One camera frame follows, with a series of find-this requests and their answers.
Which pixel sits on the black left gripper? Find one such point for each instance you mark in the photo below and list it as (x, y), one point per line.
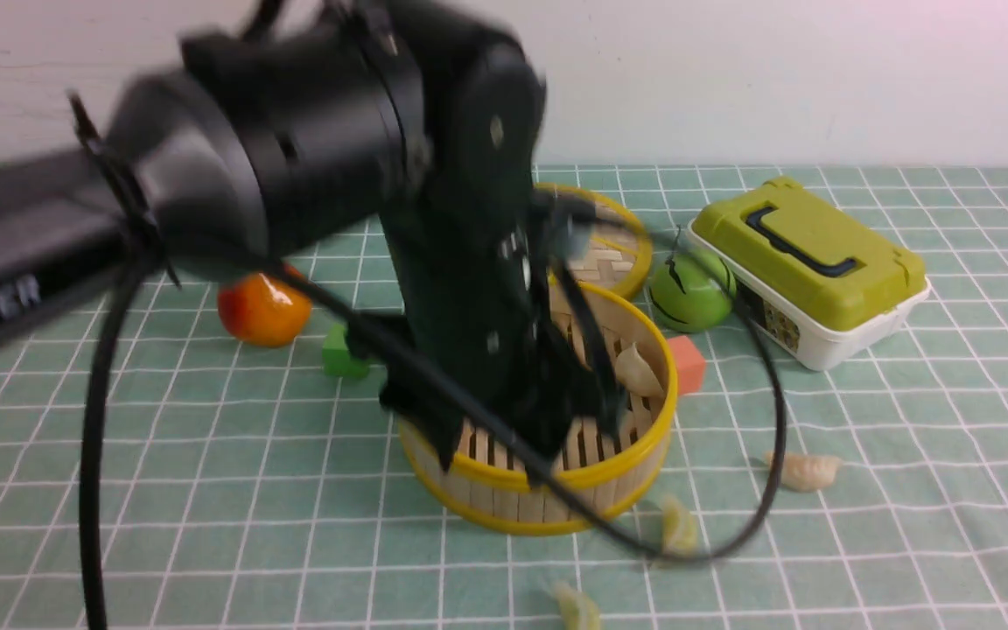
(507, 323)

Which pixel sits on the pale dumpling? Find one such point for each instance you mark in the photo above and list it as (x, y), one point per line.
(634, 372)
(802, 472)

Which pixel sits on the yellowish dumpling front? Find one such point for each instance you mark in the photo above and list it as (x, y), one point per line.
(678, 530)

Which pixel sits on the yellowish dumpling bottom edge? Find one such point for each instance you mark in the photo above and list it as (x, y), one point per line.
(576, 609)

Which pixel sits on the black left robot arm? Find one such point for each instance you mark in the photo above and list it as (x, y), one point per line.
(412, 111)

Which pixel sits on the woven bamboo steamer lid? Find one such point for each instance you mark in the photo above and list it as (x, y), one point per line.
(616, 260)

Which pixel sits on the bamboo steamer tray yellow rim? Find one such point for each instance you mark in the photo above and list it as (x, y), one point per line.
(488, 486)

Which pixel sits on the green cube block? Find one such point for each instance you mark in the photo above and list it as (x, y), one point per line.
(343, 354)

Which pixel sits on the orange cube block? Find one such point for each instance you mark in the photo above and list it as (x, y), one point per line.
(690, 364)

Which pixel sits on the green apple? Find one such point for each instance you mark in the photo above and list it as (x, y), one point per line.
(692, 290)

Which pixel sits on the orange red pear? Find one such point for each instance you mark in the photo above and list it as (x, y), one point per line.
(261, 311)

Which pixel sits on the green checkered tablecloth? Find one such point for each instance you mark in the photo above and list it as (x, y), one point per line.
(244, 488)

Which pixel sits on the green lidded white box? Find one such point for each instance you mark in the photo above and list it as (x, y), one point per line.
(817, 281)

